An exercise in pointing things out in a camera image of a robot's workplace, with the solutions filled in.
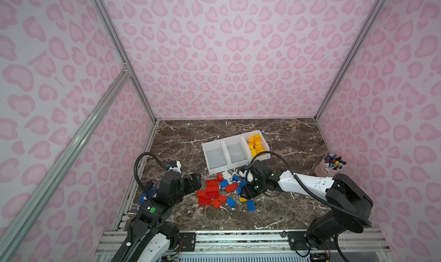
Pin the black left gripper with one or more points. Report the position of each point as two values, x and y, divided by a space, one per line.
192 182

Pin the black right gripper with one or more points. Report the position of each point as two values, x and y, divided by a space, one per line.
250 188

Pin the white three-compartment plastic bin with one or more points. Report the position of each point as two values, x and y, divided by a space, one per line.
230 152

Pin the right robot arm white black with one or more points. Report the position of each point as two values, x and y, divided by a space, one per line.
350 207

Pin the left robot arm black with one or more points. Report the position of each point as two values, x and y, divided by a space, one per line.
150 236

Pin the red lego brick pile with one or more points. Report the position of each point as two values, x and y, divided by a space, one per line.
218 189

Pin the blue lego brick front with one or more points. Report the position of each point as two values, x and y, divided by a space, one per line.
251 205

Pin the blue lego brick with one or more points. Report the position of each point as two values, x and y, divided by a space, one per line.
251 205
231 202

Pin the yellow lego bricks in bin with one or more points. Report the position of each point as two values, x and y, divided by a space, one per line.
255 145

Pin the blue lego brick left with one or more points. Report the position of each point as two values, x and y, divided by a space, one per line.
231 202

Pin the pink cup of markers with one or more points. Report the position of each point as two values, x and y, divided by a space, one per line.
329 166

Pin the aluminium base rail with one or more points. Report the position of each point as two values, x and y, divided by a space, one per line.
280 246

